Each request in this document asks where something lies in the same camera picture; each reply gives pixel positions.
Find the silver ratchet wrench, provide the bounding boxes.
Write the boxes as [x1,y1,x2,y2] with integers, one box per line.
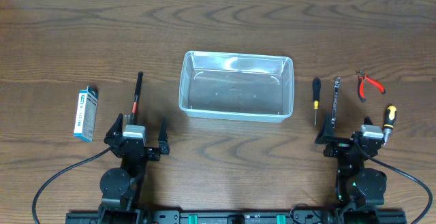
[331,77,341,128]

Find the left black cable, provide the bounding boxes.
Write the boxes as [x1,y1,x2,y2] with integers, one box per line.
[31,146,113,224]

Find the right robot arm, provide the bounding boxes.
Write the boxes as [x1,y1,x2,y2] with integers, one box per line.
[315,114,387,223]

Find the red black cutting pliers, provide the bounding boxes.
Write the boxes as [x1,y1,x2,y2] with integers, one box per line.
[355,69,387,103]

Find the blue white cardboard box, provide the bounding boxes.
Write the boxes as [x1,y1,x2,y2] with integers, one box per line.
[74,85,98,142]

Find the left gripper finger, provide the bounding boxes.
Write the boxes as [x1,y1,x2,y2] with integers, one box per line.
[106,113,123,138]
[158,118,168,146]

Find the right black cable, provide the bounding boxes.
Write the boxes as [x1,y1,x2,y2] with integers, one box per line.
[353,138,434,224]

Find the black cable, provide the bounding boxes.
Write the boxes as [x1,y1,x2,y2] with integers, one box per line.
[353,138,434,224]
[31,146,113,224]

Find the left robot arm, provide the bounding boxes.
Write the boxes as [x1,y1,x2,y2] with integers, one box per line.
[98,114,170,223]

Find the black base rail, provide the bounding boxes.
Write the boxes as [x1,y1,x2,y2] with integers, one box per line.
[65,208,407,224]

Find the clear plastic container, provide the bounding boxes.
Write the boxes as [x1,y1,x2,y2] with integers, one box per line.
[178,50,295,123]

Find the stubby black yellow screwdriver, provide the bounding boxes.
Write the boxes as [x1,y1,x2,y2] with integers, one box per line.
[383,105,397,144]

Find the black yellow precision screwdriver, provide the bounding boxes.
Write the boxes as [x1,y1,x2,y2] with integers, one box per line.
[312,77,321,125]

